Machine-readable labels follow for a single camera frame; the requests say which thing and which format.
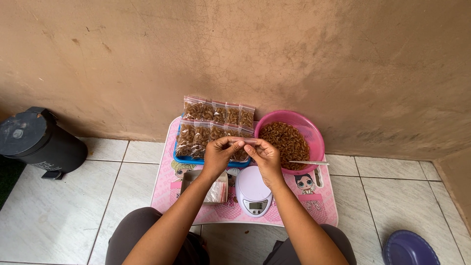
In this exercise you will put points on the black pedal trash bin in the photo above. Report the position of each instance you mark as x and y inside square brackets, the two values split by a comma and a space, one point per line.
[40, 141]

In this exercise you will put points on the small clear zip bag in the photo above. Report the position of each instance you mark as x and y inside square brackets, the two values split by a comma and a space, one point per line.
[243, 140]

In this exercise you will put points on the person's right hand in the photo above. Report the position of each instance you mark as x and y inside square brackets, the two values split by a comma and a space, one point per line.
[268, 163]

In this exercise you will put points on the stack of empty zip bags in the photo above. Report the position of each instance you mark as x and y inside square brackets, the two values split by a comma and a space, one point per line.
[218, 193]

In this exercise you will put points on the person's grey trousers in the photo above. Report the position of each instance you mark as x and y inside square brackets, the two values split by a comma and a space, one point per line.
[132, 235]

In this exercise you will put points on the rows of filled macaroni packets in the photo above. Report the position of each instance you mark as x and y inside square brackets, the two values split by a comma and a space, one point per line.
[200, 128]

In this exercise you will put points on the blue plastic tray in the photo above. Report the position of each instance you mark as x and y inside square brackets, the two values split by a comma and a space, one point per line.
[191, 160]

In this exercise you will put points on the brown macaroni snack heap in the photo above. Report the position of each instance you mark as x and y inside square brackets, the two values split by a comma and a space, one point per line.
[289, 141]

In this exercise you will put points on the white digital kitchen scale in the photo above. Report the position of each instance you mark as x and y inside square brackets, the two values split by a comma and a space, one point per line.
[252, 191]

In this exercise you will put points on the pink cartoon print folding table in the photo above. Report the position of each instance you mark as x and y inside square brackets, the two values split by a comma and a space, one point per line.
[316, 191]

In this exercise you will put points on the person's left hand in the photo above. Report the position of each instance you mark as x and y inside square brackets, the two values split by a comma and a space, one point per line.
[215, 160]

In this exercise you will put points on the purple plastic plate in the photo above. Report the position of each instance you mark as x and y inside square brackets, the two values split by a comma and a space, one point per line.
[408, 250]

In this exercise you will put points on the grey cardboard box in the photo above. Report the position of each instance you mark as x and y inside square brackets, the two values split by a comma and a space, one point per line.
[189, 178]

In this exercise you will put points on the metal spoon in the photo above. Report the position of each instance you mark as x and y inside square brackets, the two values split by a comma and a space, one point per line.
[311, 162]

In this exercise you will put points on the pink plastic bowl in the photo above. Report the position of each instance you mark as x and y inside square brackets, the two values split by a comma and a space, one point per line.
[312, 136]

